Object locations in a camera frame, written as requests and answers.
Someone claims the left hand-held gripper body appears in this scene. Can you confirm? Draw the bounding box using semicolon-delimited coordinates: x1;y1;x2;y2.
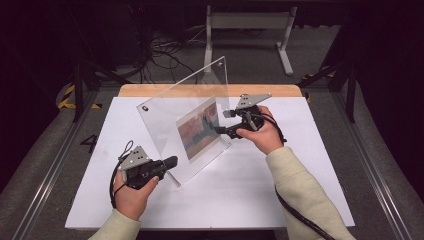
118;145;168;191

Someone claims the clear acrylic photo frame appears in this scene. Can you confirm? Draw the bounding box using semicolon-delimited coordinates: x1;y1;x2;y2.
135;55;233;188

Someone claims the wooden table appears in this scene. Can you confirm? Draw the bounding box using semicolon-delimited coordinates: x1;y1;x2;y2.
118;83;303;98

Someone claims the bundle of black floor cables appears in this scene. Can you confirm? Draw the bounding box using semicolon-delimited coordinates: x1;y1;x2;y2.
128;6;199;84

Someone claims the white table board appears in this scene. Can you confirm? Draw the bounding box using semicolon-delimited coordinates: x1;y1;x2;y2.
64;96;356;231

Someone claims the white metal stand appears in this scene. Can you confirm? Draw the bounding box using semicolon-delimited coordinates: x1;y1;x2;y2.
203;4;298;77

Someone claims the left hand-held gripper black cable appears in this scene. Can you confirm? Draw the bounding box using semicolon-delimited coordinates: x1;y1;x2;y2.
109;139;135;209

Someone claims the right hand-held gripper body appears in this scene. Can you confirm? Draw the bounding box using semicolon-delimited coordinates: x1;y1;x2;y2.
228;93;273;139

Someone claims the yellow black floor tape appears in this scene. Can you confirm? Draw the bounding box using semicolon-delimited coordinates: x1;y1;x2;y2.
57;83;103;110

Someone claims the printed photo card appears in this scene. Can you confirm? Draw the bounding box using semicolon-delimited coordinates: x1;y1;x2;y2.
175;96;223;164

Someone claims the black tripod stand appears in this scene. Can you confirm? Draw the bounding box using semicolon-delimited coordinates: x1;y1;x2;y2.
298;59;359;123
64;6;131;123

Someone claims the hand-held gripper black cable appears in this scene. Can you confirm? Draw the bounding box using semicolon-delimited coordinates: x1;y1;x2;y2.
109;139;135;209
248;111;337;240

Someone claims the aluminium floor rail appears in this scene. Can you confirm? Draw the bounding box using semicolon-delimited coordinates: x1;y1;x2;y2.
329;89;414;240
11;89;101;240

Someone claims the person's right hand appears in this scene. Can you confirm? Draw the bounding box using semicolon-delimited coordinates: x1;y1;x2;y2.
235;105;285;156

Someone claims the right hand-held gripper black cable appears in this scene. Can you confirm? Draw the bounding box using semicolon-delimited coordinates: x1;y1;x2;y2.
248;111;337;240

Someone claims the metal frame pin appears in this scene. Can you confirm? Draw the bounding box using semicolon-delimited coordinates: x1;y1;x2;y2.
169;171;183;188

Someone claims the person's left hand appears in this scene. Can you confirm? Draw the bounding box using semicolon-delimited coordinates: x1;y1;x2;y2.
113;171;160;222

